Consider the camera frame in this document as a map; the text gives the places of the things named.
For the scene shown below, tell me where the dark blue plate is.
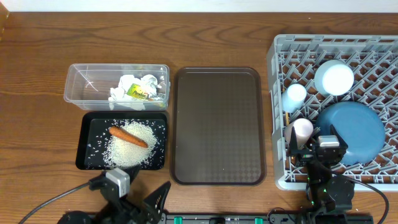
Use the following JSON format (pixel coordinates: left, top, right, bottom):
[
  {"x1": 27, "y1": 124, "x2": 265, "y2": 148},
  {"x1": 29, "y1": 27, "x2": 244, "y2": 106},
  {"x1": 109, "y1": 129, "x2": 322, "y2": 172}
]
[{"x1": 315, "y1": 101, "x2": 386, "y2": 166}]

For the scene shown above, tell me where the light blue cup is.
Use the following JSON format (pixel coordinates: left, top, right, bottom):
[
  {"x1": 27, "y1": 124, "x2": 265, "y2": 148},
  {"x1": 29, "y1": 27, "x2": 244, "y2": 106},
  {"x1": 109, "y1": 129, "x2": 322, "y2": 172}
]
[{"x1": 281, "y1": 83, "x2": 307, "y2": 113}]

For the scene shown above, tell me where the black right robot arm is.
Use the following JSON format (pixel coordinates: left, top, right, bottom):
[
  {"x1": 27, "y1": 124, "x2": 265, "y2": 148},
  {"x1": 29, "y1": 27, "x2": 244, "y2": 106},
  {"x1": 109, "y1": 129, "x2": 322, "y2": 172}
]
[{"x1": 288, "y1": 126, "x2": 354, "y2": 223}]

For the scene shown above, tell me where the pink cup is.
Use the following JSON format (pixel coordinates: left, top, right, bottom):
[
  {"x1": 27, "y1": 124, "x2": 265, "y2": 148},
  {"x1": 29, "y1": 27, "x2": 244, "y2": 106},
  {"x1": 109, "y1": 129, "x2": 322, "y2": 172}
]
[{"x1": 284, "y1": 118, "x2": 313, "y2": 147}]

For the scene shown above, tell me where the green foil snack wrapper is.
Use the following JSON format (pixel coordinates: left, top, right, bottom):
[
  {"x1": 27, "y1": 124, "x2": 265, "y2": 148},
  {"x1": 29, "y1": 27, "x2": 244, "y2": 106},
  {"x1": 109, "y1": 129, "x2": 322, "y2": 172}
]
[{"x1": 127, "y1": 83, "x2": 150, "y2": 100}]

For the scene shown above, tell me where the white paper ball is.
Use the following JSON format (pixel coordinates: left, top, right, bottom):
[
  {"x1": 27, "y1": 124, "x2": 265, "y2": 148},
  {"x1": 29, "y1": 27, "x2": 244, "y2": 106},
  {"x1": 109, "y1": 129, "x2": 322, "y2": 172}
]
[{"x1": 141, "y1": 74, "x2": 159, "y2": 98}]

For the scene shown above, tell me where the clear plastic bin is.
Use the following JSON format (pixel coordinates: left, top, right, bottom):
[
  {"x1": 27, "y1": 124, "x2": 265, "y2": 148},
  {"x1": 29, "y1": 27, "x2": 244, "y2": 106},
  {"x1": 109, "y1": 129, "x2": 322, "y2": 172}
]
[{"x1": 64, "y1": 63, "x2": 170, "y2": 111}]

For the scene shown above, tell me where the brown serving tray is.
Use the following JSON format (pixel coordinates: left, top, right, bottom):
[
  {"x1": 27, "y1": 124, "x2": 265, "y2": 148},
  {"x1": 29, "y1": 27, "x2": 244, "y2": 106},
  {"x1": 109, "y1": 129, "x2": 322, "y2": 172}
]
[{"x1": 170, "y1": 67, "x2": 267, "y2": 185}]

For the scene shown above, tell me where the wooden chopstick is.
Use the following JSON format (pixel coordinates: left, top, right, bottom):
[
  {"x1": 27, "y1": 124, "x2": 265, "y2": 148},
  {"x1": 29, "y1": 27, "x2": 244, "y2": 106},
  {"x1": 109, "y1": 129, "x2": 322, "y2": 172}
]
[{"x1": 285, "y1": 112, "x2": 290, "y2": 126}]

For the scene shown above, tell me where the orange carrot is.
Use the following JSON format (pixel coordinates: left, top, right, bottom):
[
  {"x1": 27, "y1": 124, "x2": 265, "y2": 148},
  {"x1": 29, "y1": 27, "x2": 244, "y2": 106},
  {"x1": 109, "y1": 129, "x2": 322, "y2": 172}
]
[{"x1": 109, "y1": 126, "x2": 148, "y2": 148}]

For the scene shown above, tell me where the crumpled white paper napkin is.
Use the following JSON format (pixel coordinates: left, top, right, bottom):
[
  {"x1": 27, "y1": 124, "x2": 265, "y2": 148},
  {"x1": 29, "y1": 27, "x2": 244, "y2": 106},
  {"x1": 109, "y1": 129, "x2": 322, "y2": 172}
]
[{"x1": 108, "y1": 75, "x2": 145, "y2": 111}]

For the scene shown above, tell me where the grey dishwasher rack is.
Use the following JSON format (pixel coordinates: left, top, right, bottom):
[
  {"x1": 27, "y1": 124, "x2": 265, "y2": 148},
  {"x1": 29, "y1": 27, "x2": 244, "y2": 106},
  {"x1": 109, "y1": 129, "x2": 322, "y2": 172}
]
[{"x1": 266, "y1": 34, "x2": 397, "y2": 192}]

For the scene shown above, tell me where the black plastic bin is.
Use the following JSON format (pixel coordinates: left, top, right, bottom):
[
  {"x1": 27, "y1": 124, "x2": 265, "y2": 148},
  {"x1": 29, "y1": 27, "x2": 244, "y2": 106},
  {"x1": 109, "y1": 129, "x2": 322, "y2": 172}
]
[{"x1": 75, "y1": 111, "x2": 167, "y2": 170}]

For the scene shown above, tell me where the light blue bowl of rice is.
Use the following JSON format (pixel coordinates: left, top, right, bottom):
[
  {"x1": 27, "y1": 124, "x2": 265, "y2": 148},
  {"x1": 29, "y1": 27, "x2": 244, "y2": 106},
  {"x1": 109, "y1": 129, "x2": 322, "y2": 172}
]
[{"x1": 313, "y1": 60, "x2": 354, "y2": 96}]

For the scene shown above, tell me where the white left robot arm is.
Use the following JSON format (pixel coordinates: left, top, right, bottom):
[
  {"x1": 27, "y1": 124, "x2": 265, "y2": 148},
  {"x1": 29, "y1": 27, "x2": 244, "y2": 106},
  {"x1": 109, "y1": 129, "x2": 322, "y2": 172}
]
[{"x1": 58, "y1": 167, "x2": 171, "y2": 224}]

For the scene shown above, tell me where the pile of white rice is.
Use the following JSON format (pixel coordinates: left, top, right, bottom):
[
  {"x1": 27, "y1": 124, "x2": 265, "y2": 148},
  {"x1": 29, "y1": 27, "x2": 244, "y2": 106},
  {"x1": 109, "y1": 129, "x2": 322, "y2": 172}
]
[{"x1": 105, "y1": 121, "x2": 157, "y2": 169}]

